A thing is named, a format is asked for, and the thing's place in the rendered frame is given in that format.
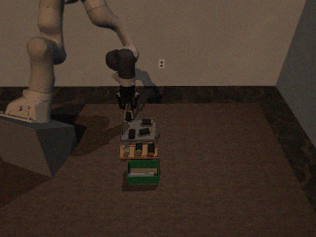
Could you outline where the black battery with yellow top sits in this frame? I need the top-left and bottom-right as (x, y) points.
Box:
(129, 128), (135, 139)
(136, 143), (143, 154)
(139, 127), (151, 136)
(148, 143), (155, 153)
(125, 111), (131, 122)
(142, 119), (153, 125)

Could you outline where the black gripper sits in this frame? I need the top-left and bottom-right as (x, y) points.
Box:
(116, 85), (139, 119)

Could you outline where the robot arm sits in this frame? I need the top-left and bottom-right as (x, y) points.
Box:
(0, 0), (139, 123)

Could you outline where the green open box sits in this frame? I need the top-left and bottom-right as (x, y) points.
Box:
(127, 160), (159, 185)

